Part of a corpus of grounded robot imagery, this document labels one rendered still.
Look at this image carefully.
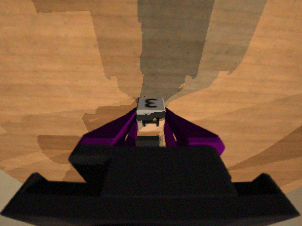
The tan digit cube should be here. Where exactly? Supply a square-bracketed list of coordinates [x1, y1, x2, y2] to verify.
[136, 97, 166, 132]

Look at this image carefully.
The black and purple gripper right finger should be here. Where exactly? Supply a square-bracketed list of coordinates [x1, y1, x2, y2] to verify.
[164, 107, 225, 156]

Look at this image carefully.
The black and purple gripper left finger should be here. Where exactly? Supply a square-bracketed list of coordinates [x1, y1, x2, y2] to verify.
[76, 107, 138, 146]

